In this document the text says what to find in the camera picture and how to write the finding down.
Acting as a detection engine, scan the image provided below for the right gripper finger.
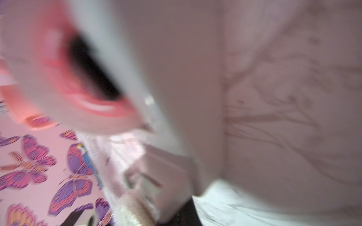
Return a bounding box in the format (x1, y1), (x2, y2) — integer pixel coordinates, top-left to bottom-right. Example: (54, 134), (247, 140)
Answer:
(167, 198), (202, 226)

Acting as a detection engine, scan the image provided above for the blue work glove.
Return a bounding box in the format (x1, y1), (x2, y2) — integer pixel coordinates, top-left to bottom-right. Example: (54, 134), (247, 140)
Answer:
(77, 143), (103, 190)

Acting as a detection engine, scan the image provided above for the pink watering can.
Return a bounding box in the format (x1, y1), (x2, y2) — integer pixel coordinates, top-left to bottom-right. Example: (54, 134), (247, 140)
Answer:
(1, 59), (58, 131)

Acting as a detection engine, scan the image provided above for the clear bubble wrap sheet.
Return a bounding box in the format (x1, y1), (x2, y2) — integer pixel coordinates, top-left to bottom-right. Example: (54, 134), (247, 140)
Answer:
(113, 193), (156, 226)

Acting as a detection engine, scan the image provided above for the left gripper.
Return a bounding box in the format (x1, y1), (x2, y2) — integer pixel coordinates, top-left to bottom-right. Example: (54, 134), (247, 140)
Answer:
(60, 210), (96, 226)

